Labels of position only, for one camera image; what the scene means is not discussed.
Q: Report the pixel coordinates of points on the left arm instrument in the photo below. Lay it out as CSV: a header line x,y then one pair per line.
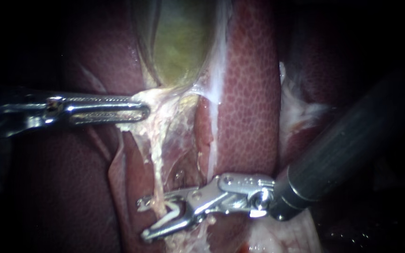
x,y
16,112

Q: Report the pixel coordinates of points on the right arm instrument jaw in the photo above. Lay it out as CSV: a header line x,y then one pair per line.
x,y
171,228
174,195

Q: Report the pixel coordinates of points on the left arm instrument jaw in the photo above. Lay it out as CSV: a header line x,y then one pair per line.
x,y
104,103

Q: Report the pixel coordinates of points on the right arm instrument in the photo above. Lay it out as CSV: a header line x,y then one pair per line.
x,y
230,196

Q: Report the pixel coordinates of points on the white clip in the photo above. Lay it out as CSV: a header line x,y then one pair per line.
x,y
173,213

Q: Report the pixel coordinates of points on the gallbladder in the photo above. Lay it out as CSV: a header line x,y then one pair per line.
x,y
178,49

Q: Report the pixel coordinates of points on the dark right arm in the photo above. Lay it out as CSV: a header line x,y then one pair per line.
x,y
346,147

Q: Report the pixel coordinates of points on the thin tube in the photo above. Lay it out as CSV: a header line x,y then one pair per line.
x,y
157,158

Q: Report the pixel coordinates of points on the pale fatty tissue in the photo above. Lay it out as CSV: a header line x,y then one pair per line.
x,y
294,109
178,140
287,235

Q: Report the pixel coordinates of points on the dark red liver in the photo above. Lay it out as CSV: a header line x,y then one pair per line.
x,y
251,105

